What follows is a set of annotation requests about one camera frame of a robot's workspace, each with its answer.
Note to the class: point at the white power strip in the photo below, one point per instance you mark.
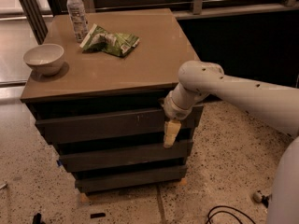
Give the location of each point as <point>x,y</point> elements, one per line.
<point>258,197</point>

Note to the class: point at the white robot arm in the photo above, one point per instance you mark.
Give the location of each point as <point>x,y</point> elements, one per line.
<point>277,106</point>

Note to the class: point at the white ceramic bowl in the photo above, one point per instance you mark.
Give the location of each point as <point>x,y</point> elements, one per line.
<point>45,59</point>

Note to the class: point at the brown top drawer cabinet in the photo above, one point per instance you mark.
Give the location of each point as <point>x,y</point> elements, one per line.
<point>96,83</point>

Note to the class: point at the green snack bag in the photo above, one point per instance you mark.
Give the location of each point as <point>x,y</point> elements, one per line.
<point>118,44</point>

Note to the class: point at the black object floor edge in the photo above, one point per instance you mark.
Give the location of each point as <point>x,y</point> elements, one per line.
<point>37,219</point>

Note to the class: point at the small black floor object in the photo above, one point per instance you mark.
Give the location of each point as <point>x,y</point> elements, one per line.
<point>97,215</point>

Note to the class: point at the clear plastic water bottle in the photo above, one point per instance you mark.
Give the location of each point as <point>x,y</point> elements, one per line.
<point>76,11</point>

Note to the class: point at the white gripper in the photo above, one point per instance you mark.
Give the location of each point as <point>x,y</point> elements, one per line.
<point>172,110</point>

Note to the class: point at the grey bottom drawer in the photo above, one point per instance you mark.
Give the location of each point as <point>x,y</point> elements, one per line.
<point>126,180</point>

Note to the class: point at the grey middle drawer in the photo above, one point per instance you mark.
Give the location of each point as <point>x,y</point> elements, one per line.
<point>116,157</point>

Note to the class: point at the grey top drawer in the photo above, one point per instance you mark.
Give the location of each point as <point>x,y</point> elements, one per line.
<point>102,126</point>

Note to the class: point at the grey drawer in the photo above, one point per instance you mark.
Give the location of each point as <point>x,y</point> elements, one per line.
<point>126,180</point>
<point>116,157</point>
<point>102,126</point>

